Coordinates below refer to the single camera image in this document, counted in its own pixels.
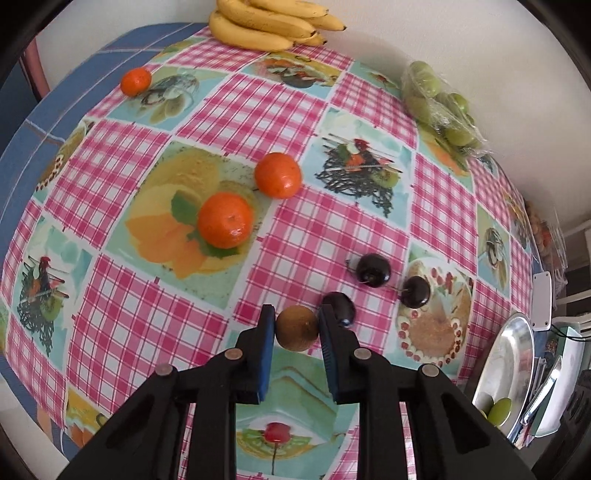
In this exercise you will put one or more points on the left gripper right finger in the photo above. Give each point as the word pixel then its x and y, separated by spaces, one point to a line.
pixel 450 436

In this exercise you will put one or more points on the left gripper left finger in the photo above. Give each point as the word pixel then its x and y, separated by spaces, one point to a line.
pixel 183 421

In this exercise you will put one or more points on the dark plum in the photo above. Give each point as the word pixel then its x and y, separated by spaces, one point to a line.
pixel 373 270
pixel 416 292
pixel 343 307

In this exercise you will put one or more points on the brown round longan fruit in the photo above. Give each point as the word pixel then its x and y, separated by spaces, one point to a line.
pixel 297 328

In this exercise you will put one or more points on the large orange tangerine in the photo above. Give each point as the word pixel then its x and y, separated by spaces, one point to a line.
pixel 225 220

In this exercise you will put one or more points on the bag of green fruits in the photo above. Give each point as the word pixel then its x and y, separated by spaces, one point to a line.
pixel 440 111

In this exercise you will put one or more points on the green fruit right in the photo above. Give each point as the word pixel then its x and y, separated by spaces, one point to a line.
pixel 500 411

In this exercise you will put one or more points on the round steel tray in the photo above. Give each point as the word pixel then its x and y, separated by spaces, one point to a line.
pixel 505 370

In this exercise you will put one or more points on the white plastic box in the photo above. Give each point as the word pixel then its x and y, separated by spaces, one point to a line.
pixel 542 302

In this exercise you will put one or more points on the pink checkered fruit tablecloth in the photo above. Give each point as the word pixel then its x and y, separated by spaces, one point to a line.
pixel 106 275

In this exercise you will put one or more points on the orange tangerine upper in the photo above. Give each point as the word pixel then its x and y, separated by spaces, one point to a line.
pixel 278 176

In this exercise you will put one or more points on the small orange tangerine far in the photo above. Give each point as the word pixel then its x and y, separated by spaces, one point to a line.
pixel 135 82

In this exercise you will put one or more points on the blue cloth under tablecloth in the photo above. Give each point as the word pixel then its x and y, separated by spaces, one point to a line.
pixel 51 121

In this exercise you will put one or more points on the yellow banana bunch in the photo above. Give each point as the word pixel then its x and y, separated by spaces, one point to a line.
pixel 271 26

